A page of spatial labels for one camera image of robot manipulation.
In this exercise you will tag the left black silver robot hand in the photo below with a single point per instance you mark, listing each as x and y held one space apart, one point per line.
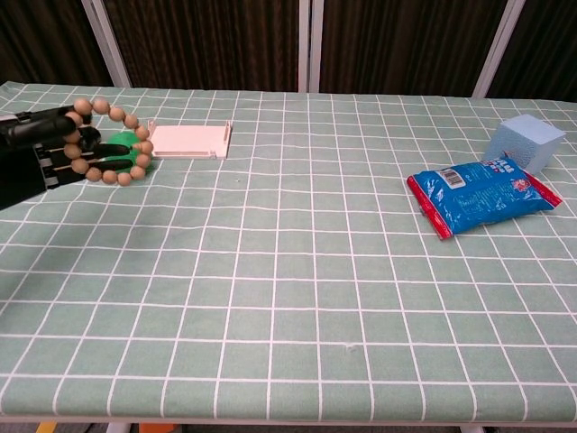
22 153

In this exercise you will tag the green ball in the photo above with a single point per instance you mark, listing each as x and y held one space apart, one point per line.
119 139

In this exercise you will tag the dark brown ribbed partition panel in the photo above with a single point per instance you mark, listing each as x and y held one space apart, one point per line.
45 40
207 43
401 45
545 49

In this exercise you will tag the white rectangular tray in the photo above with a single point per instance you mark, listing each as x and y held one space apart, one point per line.
189 140

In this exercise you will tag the green checked tablecloth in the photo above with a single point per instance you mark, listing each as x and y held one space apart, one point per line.
288 315

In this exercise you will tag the blue red snack bag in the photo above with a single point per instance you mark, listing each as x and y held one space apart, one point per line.
482 200

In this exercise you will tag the light blue foam cube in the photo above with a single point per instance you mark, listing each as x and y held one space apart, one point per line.
525 140

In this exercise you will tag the white partition post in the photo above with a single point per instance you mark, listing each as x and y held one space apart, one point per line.
498 45
309 45
106 43

